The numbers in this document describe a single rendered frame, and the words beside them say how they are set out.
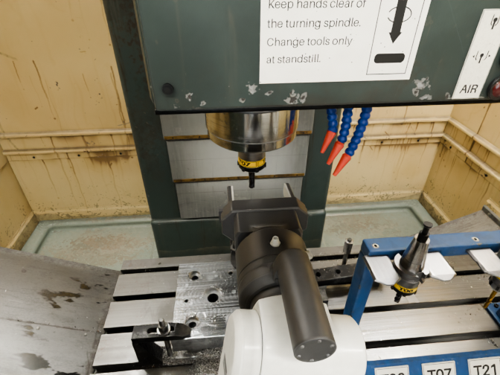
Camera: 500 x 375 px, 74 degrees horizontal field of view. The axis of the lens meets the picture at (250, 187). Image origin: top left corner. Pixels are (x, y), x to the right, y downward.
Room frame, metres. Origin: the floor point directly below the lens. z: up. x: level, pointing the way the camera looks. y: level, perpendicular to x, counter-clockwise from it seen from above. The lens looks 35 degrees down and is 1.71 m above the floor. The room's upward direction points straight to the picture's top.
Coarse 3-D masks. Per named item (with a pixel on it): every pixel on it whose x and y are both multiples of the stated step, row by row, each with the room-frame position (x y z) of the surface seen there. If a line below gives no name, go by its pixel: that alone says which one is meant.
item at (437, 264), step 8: (432, 256) 0.46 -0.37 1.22; (440, 256) 0.46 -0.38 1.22; (432, 264) 0.44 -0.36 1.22; (440, 264) 0.44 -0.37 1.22; (448, 264) 0.44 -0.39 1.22; (432, 272) 0.42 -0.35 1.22; (440, 272) 0.42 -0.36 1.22; (448, 272) 0.42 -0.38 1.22; (440, 280) 0.41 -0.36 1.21; (448, 280) 0.41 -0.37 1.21
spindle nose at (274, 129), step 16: (224, 112) 0.47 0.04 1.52; (240, 112) 0.46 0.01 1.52; (256, 112) 0.46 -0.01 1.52; (272, 112) 0.46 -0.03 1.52; (288, 112) 0.48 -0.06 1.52; (208, 128) 0.50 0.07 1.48; (224, 128) 0.47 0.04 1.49; (240, 128) 0.46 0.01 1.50; (256, 128) 0.45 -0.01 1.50; (272, 128) 0.46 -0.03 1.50; (288, 128) 0.48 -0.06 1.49; (224, 144) 0.47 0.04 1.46; (240, 144) 0.46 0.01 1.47; (256, 144) 0.46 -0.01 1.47; (272, 144) 0.46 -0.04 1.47
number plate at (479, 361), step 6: (468, 360) 0.39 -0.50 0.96; (474, 360) 0.39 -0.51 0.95; (480, 360) 0.39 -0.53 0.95; (486, 360) 0.39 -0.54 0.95; (492, 360) 0.39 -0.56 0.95; (498, 360) 0.39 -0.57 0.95; (468, 366) 0.38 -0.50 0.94; (474, 366) 0.38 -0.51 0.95; (480, 366) 0.38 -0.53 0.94; (486, 366) 0.38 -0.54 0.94; (492, 366) 0.38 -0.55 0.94; (498, 366) 0.38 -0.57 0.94; (474, 372) 0.37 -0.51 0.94; (480, 372) 0.37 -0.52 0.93; (486, 372) 0.37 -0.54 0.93; (492, 372) 0.37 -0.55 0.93; (498, 372) 0.37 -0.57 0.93
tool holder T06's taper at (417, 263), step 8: (416, 240) 0.43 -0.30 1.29; (408, 248) 0.44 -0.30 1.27; (416, 248) 0.43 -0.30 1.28; (424, 248) 0.42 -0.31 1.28; (408, 256) 0.43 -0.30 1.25; (416, 256) 0.42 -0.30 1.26; (424, 256) 0.42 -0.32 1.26; (400, 264) 0.43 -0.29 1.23; (408, 264) 0.42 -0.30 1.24; (416, 264) 0.42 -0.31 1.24; (424, 264) 0.42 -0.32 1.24; (416, 272) 0.41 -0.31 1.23
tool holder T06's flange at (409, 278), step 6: (396, 258) 0.45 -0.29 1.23; (396, 264) 0.43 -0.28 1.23; (426, 264) 0.43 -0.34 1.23; (396, 270) 0.43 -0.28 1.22; (402, 270) 0.42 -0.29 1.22; (426, 270) 0.42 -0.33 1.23; (402, 276) 0.42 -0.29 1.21; (408, 276) 0.41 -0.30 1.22; (414, 276) 0.41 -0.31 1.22; (420, 276) 0.42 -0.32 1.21; (426, 276) 0.41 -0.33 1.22; (408, 282) 0.41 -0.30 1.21; (414, 282) 0.41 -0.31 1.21; (420, 282) 0.41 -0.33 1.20
